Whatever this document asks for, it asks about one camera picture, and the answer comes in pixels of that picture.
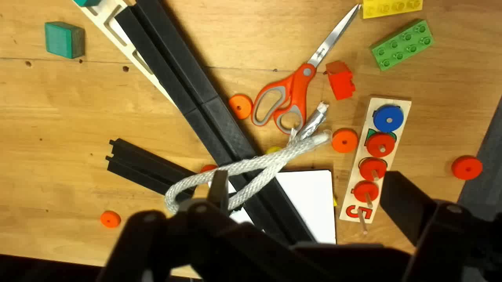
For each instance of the short black track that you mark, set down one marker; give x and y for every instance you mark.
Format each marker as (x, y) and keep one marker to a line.
(141, 165)

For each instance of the red toy block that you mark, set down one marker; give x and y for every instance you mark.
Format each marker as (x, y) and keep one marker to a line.
(341, 82)

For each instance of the long black track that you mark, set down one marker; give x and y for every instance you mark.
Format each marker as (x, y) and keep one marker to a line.
(173, 57)

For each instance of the wooden rack with rods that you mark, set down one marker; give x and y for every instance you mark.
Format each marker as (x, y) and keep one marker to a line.
(402, 107)

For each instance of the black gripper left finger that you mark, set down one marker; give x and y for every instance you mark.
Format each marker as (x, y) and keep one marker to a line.
(173, 245)

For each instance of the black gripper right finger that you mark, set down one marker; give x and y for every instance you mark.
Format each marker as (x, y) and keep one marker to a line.
(449, 240)

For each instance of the white paper card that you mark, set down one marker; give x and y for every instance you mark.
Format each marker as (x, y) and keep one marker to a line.
(308, 204)

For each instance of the teal wooden block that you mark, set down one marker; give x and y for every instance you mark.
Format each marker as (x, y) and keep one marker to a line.
(63, 41)
(86, 2)

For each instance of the green toy brick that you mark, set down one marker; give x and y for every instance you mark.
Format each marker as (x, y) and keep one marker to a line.
(402, 46)

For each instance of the yellow toy brick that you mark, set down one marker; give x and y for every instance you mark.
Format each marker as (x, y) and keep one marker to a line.
(392, 7)

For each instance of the blue wooden disc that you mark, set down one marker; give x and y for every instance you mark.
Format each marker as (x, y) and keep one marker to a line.
(380, 121)

